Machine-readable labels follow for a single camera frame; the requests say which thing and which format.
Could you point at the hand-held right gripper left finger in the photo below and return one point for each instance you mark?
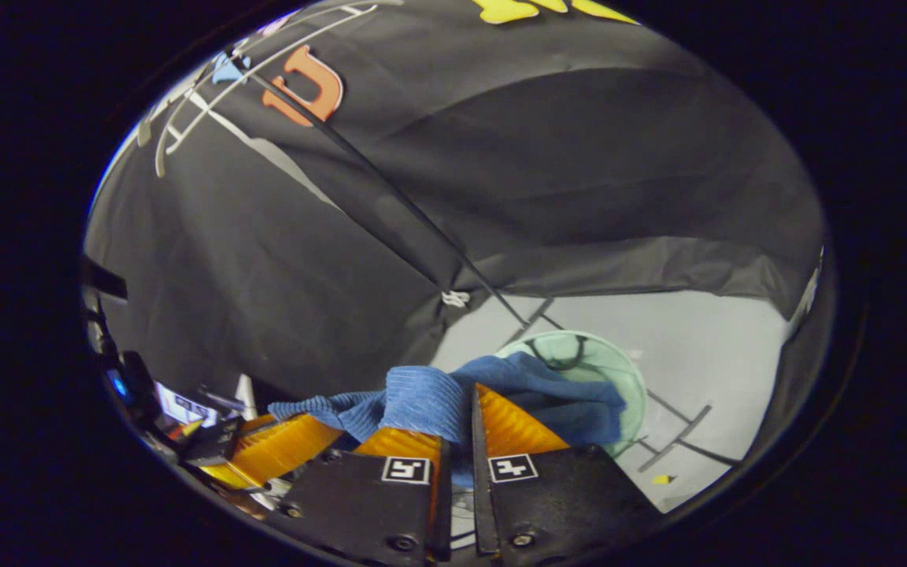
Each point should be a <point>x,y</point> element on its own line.
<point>442,504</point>

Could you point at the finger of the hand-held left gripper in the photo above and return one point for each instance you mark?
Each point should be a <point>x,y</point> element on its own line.
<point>280,449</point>

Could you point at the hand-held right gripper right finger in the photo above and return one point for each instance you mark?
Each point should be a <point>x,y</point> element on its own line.
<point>479,488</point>

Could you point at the blue jacket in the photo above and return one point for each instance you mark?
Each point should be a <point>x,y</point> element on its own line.
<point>422,402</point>

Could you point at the green mesh laundry hamper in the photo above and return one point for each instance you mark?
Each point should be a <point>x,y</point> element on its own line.
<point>611,370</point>

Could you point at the white clothes hanger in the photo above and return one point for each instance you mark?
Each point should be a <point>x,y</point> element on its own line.
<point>156,110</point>
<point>264,67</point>

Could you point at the white printed box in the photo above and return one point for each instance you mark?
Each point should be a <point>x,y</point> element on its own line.
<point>186,405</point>

